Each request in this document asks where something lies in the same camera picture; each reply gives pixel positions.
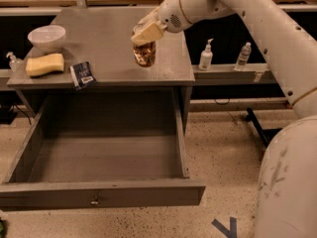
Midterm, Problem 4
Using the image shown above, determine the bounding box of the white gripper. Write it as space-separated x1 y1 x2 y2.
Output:
131 0 191 46

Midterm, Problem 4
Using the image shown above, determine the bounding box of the crushed orange soda can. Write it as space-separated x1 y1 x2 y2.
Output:
133 42 156 67

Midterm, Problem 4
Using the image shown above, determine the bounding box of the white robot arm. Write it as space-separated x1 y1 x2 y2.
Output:
132 0 317 238

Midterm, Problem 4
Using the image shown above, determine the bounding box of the open grey top drawer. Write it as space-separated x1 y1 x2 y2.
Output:
0 88 205 211

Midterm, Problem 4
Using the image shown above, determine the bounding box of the grey cabinet desk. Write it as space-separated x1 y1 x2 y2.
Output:
8 7 194 136

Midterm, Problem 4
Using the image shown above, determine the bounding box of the white pump lotion bottle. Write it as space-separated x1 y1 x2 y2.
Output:
198 39 213 70

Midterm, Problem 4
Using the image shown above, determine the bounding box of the blue snack packet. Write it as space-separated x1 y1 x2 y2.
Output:
69 61 96 90

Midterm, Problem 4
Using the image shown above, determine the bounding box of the clear water bottle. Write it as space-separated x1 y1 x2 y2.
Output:
235 42 252 71

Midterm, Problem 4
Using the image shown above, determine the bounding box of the yellow sponge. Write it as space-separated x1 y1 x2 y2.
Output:
26 54 64 77

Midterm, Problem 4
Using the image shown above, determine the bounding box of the white bowl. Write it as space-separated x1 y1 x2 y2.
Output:
28 25 66 54

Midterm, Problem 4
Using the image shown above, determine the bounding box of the small clear sanitizer bottle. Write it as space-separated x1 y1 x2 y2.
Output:
6 52 22 71

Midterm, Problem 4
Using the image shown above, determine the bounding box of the black chair base leg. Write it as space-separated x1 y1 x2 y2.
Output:
246 108 280 147

